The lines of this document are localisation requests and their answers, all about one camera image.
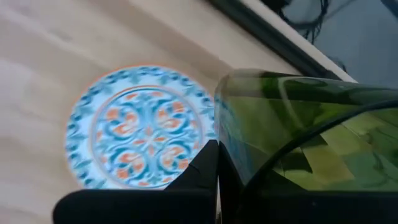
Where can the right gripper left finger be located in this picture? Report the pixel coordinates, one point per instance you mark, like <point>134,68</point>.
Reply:
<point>140,207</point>

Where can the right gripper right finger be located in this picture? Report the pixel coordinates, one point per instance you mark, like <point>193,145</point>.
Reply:
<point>231,202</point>

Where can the blue orange patterned plate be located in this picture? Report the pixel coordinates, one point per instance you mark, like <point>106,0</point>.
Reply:
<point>140,124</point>

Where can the green glass cup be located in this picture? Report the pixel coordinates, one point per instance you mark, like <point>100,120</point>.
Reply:
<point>264,124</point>

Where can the black aluminium table frame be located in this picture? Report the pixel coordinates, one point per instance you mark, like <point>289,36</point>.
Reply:
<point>273,37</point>

